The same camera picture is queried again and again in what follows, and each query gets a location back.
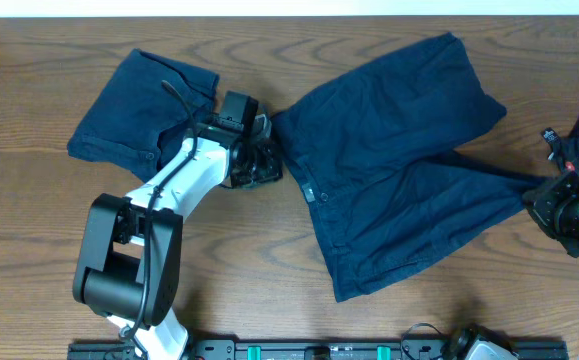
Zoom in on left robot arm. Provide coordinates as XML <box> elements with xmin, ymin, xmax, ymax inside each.
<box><xmin>68</xmin><ymin>91</ymin><xmax>282</xmax><ymax>359</ymax></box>

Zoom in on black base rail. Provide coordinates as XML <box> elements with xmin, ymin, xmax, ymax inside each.
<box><xmin>67</xmin><ymin>338</ymin><xmax>569</xmax><ymax>360</ymax></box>

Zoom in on navy blue shorts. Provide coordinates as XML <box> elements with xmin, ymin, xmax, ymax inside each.
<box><xmin>272</xmin><ymin>33</ymin><xmax>541</xmax><ymax>302</ymax></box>

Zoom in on folded navy shorts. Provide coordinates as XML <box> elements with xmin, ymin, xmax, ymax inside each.
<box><xmin>67</xmin><ymin>49</ymin><xmax>219</xmax><ymax>182</ymax></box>

